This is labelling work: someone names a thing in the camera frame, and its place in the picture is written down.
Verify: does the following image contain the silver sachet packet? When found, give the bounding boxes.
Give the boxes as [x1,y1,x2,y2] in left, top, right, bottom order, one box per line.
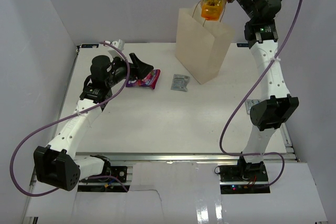
[171,74,190,92]

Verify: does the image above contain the purple Fox's candy bag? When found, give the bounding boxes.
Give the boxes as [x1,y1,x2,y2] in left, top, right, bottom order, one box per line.
[126,69,161,90]

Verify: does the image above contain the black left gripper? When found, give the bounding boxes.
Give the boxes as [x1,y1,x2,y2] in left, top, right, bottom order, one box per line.
[106,54,153,88]

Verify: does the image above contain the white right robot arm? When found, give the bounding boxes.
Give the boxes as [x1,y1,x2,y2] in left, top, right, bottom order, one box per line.
[227,0,299,182]

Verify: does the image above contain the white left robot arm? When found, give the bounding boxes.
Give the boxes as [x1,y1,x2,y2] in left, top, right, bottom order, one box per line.
[34,53,154,191]

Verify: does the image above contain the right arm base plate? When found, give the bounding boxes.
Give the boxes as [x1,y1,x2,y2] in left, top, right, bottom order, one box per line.
[214,165,270,195]

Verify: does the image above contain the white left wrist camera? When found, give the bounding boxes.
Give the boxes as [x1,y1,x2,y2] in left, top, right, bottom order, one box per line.
[104,39,125,58]

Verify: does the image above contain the beige paper bag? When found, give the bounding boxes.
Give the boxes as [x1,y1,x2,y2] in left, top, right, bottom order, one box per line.
[175,3,235,84]

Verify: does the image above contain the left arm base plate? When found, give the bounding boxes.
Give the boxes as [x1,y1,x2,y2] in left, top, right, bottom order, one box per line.
[80,166,128,185]

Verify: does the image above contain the small grey packet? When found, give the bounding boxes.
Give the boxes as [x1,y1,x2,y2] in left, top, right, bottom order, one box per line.
[245,99,260,114]

